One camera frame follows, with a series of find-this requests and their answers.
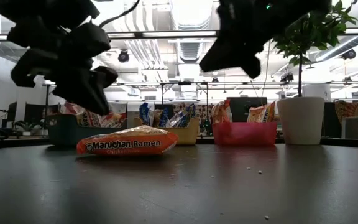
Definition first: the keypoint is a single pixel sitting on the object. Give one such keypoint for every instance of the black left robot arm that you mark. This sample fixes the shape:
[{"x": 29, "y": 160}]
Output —
[{"x": 42, "y": 9}]

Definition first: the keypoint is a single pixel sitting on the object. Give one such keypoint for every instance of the dark background monitor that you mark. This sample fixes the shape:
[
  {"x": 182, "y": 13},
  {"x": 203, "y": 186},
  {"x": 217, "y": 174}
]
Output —
[{"x": 241, "y": 107}]

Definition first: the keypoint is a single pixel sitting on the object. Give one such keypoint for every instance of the grey cylindrical cup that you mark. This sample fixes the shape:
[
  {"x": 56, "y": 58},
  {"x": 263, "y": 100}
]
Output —
[{"x": 301, "y": 118}]

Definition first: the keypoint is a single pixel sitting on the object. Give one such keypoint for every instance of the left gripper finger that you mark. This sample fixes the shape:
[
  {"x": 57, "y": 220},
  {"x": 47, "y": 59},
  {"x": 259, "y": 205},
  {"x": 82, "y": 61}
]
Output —
[
  {"x": 106, "y": 76},
  {"x": 82, "y": 91}
]

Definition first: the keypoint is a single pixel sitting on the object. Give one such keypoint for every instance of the black ceiling spotlight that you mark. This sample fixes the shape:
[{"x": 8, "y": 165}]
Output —
[
  {"x": 123, "y": 56},
  {"x": 287, "y": 77},
  {"x": 349, "y": 54}
]

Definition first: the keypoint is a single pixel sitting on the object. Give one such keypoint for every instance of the orange chicken ramen packet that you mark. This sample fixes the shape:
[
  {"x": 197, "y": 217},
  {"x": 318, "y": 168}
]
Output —
[
  {"x": 261, "y": 113},
  {"x": 126, "y": 143},
  {"x": 222, "y": 112}
]

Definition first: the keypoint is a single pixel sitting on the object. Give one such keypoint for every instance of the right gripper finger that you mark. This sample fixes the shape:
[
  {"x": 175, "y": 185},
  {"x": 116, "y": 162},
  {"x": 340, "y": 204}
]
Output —
[
  {"x": 225, "y": 57},
  {"x": 253, "y": 65}
]

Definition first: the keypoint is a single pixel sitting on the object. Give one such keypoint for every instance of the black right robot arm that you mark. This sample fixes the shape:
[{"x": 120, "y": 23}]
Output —
[{"x": 309, "y": 9}]

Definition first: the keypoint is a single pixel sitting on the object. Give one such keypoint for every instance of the black table mat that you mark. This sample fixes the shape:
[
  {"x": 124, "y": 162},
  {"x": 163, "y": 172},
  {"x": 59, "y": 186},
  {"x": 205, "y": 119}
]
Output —
[{"x": 179, "y": 196}]

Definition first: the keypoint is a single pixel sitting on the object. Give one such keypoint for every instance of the white cylindrical column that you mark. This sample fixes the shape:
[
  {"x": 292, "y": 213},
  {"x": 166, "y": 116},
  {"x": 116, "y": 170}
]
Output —
[{"x": 317, "y": 91}]

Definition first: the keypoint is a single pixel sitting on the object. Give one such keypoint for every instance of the yellow plastic bin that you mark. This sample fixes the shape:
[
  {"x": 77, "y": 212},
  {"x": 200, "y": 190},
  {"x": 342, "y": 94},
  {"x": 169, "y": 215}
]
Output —
[{"x": 185, "y": 135}]

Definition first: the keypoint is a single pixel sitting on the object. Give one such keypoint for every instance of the red plastic bin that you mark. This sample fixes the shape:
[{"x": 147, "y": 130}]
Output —
[{"x": 244, "y": 133}]

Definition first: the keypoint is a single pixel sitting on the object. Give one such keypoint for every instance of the blue plastic bin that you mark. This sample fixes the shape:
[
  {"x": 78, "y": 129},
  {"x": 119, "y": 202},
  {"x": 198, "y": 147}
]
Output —
[{"x": 64, "y": 132}]

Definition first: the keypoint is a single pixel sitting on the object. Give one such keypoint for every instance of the green leafy plant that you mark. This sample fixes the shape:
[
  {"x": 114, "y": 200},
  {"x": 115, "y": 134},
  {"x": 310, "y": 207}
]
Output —
[{"x": 322, "y": 28}]

